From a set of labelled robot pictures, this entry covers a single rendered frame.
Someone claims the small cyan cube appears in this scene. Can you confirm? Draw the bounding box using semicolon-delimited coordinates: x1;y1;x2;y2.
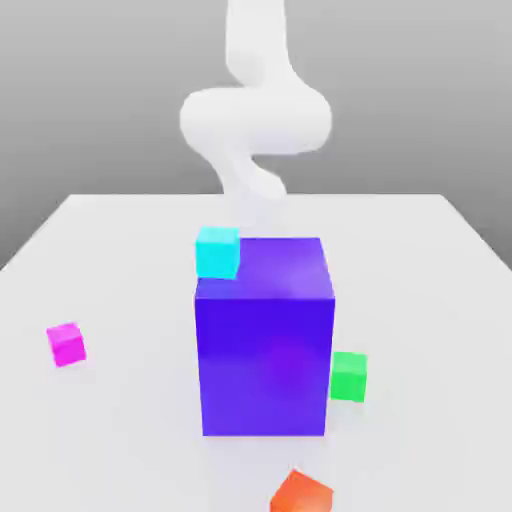
194;226;242;280

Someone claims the small green cube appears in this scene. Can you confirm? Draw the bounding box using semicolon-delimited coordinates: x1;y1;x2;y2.
329;351;368;404

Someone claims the small magenta cube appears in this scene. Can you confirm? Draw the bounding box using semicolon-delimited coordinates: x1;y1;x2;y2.
45;321;88;368

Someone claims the small orange cube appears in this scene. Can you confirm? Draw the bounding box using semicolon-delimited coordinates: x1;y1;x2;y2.
269;468;335;512

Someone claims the large purple box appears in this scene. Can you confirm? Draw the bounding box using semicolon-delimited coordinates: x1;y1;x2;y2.
194;236;336;438

